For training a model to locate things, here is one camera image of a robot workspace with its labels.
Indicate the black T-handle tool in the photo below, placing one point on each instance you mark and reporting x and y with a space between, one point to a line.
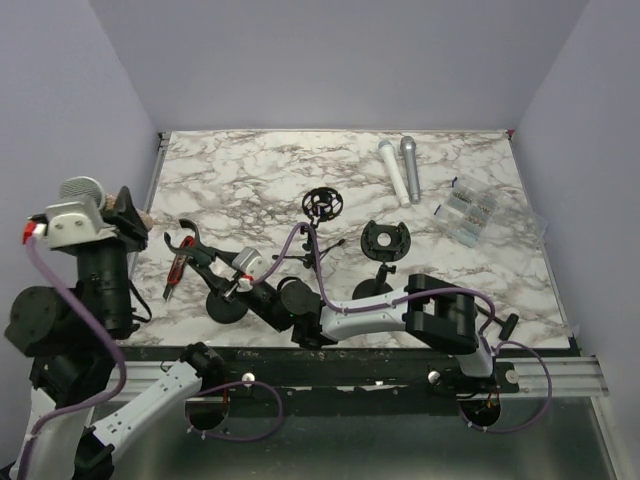
507 326

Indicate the black tripod microphone stand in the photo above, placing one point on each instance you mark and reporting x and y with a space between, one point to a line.
320 205

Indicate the copper body mesh microphone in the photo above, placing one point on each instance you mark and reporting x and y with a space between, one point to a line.
83 186

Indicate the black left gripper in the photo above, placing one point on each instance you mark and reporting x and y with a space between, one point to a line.
128 223

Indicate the black clip round-base stand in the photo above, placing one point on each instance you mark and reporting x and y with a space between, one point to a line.
199 259

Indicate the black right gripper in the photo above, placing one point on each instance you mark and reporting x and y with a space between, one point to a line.
227 289

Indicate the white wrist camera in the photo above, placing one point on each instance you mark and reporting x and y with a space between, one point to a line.
68 222
251 265

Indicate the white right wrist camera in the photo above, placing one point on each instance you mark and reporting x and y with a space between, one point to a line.
251 265

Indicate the aluminium frame extrusion rail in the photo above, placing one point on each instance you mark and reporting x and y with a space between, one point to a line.
554 427

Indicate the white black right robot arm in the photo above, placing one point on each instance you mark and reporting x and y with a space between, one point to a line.
438 314

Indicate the black robot mounting base rail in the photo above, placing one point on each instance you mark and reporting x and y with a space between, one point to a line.
345 382

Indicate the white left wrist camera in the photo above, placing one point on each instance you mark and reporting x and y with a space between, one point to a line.
68 222

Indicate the white foam-head microphone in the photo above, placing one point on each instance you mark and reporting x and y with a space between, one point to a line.
387 154

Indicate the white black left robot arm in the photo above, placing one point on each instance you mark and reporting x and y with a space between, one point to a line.
70 329

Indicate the black round-base shock-mount stand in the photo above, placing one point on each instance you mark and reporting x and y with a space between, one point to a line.
385 244

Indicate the silver grey handheld microphone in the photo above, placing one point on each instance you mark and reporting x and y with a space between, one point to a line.
408 151

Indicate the red handled pliers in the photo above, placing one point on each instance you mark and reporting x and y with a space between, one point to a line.
174 276

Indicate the clear plastic screw box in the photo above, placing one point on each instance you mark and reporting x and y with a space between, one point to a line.
475 213

